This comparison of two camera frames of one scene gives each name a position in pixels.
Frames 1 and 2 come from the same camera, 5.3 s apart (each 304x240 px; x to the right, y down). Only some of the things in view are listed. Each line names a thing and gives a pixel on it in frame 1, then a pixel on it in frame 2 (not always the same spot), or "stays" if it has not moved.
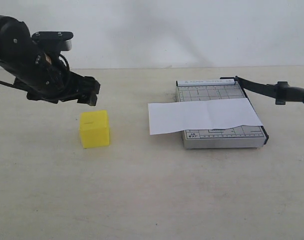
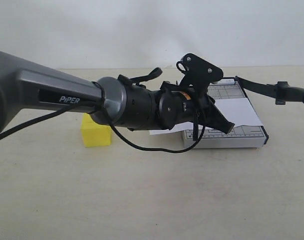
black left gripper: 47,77 → 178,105
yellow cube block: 94,128 stays
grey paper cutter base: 234,137 stays
